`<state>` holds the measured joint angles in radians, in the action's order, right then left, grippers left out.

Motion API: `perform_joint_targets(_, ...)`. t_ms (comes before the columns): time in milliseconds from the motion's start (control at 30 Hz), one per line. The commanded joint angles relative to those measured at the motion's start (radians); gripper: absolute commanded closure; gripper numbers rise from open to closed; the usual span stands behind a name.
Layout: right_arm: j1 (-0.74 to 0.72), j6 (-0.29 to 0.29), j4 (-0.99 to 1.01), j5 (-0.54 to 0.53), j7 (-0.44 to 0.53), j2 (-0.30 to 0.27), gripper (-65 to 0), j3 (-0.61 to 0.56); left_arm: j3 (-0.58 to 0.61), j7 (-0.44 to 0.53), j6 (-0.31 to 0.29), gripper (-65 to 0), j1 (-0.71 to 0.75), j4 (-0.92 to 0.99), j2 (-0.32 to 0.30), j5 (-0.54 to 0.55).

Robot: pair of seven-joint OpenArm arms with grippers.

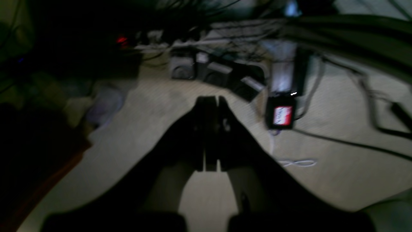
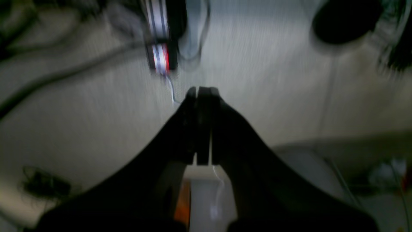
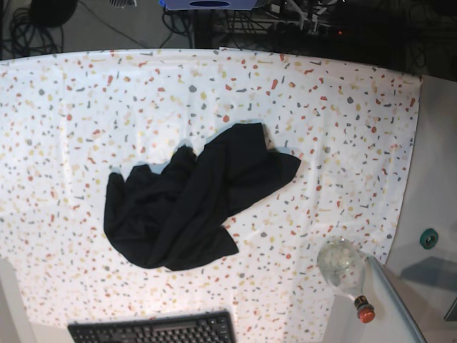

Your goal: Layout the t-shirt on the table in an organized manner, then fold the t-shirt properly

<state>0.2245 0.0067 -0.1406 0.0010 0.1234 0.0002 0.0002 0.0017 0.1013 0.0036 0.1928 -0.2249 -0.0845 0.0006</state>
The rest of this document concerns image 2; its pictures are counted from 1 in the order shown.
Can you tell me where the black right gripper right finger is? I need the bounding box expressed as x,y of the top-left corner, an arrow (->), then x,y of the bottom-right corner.
197,87 -> 379,232

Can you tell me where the black and white striped post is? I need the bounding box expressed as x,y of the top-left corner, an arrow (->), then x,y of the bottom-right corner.
142,0 -> 187,76

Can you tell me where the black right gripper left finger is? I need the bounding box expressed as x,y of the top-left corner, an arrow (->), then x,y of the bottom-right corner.
38,87 -> 196,232

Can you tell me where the dark cable on floor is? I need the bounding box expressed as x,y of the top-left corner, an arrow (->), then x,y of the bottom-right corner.
0,42 -> 145,120

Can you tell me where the black round chair base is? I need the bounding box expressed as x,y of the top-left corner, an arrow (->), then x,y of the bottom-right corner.
312,0 -> 383,45

